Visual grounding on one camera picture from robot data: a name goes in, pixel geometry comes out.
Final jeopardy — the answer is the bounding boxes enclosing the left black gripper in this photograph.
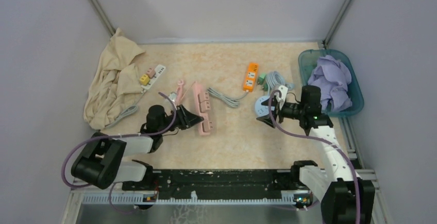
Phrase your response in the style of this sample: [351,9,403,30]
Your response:
[159,104,204,134]

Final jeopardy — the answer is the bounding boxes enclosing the pink power strip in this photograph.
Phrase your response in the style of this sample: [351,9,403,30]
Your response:
[192,81,213,136]

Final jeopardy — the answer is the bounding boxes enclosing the orange power strip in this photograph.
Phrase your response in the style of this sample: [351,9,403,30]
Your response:
[243,62,259,93]

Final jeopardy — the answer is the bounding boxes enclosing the round light blue power socket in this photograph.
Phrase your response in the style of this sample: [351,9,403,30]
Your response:
[255,95,269,117]

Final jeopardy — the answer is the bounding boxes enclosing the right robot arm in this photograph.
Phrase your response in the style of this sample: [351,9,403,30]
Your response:
[257,85,376,223]

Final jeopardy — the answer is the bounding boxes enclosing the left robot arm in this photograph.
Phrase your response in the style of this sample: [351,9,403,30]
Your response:
[70,105,205,190]

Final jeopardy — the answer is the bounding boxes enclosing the yellow USB charger plug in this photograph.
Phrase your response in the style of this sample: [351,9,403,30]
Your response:
[139,74,150,86]

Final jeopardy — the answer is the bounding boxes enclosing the white power strip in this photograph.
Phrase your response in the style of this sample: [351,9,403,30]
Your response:
[141,64,166,91]

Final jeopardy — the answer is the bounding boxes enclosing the pink charger on white strip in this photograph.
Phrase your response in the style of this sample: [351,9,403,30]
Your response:
[146,68,156,79]

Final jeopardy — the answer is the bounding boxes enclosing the teal plastic basket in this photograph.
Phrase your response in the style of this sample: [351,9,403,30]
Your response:
[298,49,364,117]

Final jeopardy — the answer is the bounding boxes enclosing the lavender cloth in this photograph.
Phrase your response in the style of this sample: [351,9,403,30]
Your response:
[307,55,352,112]

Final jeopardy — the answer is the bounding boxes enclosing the beige cloth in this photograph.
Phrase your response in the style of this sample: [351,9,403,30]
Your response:
[83,28,145,130]

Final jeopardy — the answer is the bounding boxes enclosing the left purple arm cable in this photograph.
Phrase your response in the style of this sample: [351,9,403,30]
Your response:
[60,92,177,214]

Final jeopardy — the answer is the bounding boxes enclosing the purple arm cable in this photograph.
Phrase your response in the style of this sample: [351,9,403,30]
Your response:
[267,90,361,224]
[60,92,177,214]

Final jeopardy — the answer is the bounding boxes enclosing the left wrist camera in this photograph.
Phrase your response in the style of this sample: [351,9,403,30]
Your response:
[169,92,181,107]

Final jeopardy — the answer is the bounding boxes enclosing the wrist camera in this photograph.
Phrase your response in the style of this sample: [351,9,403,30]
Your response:
[169,92,181,107]
[274,85,288,105]

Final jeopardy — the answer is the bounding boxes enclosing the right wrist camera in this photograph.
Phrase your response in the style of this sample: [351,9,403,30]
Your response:
[274,85,288,105]

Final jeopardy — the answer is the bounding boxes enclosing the coiled light blue socket cable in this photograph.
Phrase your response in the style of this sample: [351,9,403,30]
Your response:
[265,71,295,94]

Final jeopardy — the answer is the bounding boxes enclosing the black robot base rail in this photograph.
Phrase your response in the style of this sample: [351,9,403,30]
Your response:
[122,169,316,205]

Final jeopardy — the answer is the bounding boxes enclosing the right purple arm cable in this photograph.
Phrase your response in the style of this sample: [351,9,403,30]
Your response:
[267,90,361,224]

